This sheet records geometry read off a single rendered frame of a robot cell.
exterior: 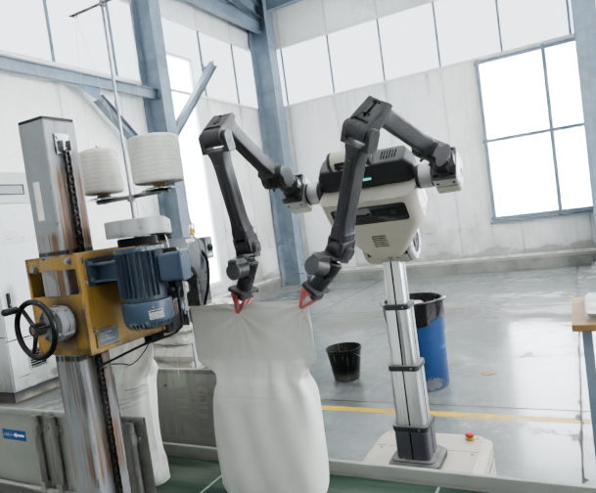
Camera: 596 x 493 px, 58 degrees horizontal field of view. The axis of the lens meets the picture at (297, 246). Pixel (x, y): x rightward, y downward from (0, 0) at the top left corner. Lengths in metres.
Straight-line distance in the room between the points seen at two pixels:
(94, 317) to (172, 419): 1.06
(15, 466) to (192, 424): 0.74
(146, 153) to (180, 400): 1.29
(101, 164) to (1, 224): 3.80
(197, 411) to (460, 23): 8.54
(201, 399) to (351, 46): 8.77
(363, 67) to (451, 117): 1.91
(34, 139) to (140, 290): 0.56
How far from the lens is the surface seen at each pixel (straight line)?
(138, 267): 1.65
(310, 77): 10.81
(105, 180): 1.95
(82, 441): 1.89
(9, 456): 2.71
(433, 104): 9.90
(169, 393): 2.66
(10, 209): 5.78
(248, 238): 1.81
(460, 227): 9.74
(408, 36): 10.26
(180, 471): 2.44
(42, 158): 1.80
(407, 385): 2.31
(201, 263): 2.13
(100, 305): 1.77
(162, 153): 1.77
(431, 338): 3.94
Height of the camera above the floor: 1.35
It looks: 3 degrees down
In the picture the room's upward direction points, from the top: 8 degrees counter-clockwise
